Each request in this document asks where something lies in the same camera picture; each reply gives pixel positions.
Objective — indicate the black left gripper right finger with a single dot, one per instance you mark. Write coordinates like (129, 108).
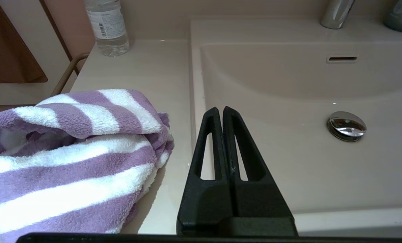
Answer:
(258, 199)

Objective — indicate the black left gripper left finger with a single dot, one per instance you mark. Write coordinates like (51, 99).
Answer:
(204, 202)

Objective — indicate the purple white striped towel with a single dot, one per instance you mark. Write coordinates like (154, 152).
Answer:
(69, 175)

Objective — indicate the chrome lever faucet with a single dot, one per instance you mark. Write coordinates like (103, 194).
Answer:
(336, 15)

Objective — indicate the beige ceramic sink basin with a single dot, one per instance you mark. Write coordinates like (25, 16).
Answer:
(305, 168)

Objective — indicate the chrome drain stopper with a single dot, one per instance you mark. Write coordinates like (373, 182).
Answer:
(346, 125)

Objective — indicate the slim clear plastic bottle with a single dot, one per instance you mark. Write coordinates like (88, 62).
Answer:
(108, 30)

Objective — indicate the brass towel rail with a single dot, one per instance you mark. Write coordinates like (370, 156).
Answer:
(65, 76)

